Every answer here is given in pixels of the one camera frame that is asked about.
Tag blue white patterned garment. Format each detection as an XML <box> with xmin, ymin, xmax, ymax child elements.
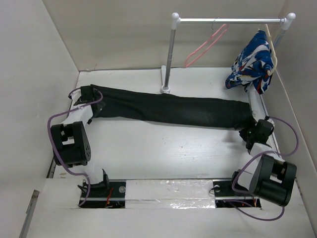
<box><xmin>225</xmin><ymin>30</ymin><xmax>275</xmax><ymax>95</ymax></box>

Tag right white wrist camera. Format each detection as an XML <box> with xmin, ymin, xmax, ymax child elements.
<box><xmin>265</xmin><ymin>116</ymin><xmax>275</xmax><ymax>127</ymax></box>

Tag pink plastic hanger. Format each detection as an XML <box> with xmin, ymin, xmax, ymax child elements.
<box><xmin>184</xmin><ymin>24</ymin><xmax>229</xmax><ymax>68</ymax></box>

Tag black denim trousers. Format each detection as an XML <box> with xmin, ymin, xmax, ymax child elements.
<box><xmin>91</xmin><ymin>84</ymin><xmax>254</xmax><ymax>128</ymax></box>

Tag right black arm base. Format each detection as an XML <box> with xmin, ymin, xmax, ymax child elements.
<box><xmin>209</xmin><ymin>179</ymin><xmax>262</xmax><ymax>208</ymax></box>

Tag cream plastic hanger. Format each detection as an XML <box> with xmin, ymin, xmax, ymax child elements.
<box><xmin>264</xmin><ymin>24</ymin><xmax>278</xmax><ymax>76</ymax></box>

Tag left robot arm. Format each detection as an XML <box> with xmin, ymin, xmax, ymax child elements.
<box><xmin>47</xmin><ymin>86</ymin><xmax>103</xmax><ymax>194</ymax></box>

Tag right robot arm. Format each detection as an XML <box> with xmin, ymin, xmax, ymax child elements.
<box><xmin>229</xmin><ymin>117</ymin><xmax>299</xmax><ymax>207</ymax></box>

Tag white metal clothes rack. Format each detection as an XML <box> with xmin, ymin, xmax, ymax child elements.
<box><xmin>159</xmin><ymin>11</ymin><xmax>296</xmax><ymax>117</ymax></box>

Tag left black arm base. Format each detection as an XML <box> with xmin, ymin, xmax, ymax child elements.
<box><xmin>78</xmin><ymin>180</ymin><xmax>126</xmax><ymax>209</ymax></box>

